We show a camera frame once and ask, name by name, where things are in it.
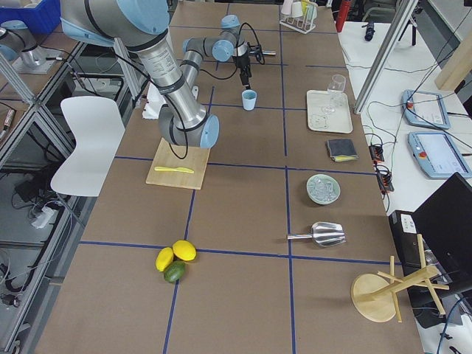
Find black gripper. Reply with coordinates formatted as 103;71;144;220
233;54;251;89

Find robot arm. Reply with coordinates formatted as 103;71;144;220
1;20;55;74
60;1;251;148

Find light blue plastic cup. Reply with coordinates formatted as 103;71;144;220
241;89;257;111

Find pink cup in rack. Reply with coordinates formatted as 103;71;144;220
281;0;293;17

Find white cup in rack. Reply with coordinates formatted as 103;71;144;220
291;1;304;18

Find yellow cup in rack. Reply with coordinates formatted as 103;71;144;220
302;1;313;18

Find green cup in rack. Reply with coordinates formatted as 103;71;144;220
307;1;318;21

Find yellow lemon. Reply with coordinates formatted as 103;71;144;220
155;247;174;272
172;240;197;261

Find cream bear tray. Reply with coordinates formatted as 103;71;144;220
306;90;353;134

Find clear wine glass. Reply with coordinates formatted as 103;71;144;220
325;74;346;114

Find wooden cutting board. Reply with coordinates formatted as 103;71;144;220
145;138;210;190

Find yellow plastic knife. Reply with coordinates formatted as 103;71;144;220
153;166;195;174

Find grey folded cloth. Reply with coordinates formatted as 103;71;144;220
326;139;358;162

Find dark blue folded umbrella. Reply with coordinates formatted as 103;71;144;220
364;21;375;42

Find green bowl with ice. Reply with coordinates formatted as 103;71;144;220
306;174;341;205

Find white chair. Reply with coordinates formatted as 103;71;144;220
51;96;125;197

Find metal ice scoop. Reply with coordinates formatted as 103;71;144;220
287;221;347;248

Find upper blue teach pendant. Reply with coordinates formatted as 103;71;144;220
401;89;451;129

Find blue teach pendant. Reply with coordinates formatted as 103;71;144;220
401;89;451;129
407;132;471;180

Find lower blue teach pendant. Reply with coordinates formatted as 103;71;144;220
407;132;471;180

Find green lime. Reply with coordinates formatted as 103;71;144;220
164;261;186;283

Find black computer monitor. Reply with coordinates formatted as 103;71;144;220
412;173;471;298

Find white power strip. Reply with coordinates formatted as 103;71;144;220
31;206;55;229

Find wooden mug tree stand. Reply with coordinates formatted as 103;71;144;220
350;234;449;322

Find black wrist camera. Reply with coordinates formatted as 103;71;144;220
247;43;266;65

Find white wire cup rack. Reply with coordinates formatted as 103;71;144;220
280;13;316;34

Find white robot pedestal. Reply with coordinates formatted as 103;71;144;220
142;83;199;119

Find aluminium frame post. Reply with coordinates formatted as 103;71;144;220
353;0;418;114

